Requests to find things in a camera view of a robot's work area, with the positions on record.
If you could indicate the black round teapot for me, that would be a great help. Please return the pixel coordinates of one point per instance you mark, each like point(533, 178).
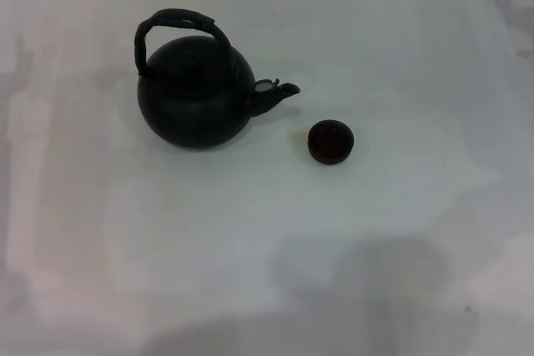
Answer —
point(196, 114)

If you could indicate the small dark teacup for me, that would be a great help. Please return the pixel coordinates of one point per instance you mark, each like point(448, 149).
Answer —
point(330, 142)

